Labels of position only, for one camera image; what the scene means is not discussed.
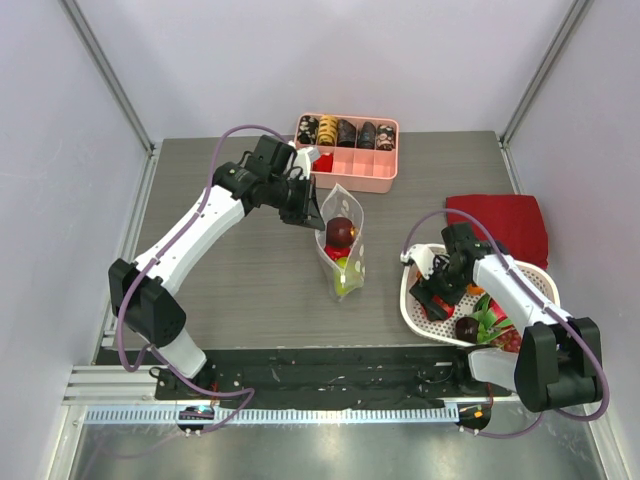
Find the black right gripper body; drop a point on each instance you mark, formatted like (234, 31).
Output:
(428, 292)

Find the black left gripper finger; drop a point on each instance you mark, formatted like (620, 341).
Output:
(306, 216)
(314, 217)

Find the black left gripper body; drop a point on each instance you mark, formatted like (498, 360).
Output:
(288, 193)

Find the orange tangerine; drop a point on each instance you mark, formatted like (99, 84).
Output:
(473, 289)

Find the dark purple plum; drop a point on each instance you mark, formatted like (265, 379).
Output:
(340, 233)

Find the red apple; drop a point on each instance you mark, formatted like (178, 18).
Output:
(438, 310)

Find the clear polka dot zip bag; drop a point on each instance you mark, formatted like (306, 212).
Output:
(341, 203)

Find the green pear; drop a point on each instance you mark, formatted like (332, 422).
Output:
(348, 276)

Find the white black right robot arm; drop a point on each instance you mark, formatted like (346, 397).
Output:
(559, 364)

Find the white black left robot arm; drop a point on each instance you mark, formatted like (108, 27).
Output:
(143, 291)

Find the pink dragon fruit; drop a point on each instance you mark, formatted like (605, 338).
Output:
(493, 320)

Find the pink divided organizer box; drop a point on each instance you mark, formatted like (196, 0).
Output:
(358, 170)

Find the black floral sock roll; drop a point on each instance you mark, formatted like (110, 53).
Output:
(307, 130)

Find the yellow black patterned roll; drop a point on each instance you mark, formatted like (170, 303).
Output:
(327, 130)

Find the folded red cloth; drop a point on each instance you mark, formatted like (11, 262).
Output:
(514, 220)

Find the dark brown sock roll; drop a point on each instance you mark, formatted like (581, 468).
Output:
(346, 134)

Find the purple grape bunch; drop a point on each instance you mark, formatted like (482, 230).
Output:
(510, 341)

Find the white perforated fruit basket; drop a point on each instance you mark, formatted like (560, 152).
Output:
(443, 331)

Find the black dotted sock roll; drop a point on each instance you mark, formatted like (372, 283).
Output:
(366, 136)

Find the black pink floral roll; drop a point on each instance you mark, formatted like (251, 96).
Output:
(385, 137)

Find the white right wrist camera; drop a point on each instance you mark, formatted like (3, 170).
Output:
(420, 255)

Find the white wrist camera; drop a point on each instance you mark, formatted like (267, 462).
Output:
(301, 163)
(420, 255)

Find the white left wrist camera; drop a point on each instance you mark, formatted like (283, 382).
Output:
(301, 163)

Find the white slotted cable duct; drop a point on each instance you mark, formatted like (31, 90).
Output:
(191, 415)

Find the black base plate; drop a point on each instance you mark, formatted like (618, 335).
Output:
(335, 379)

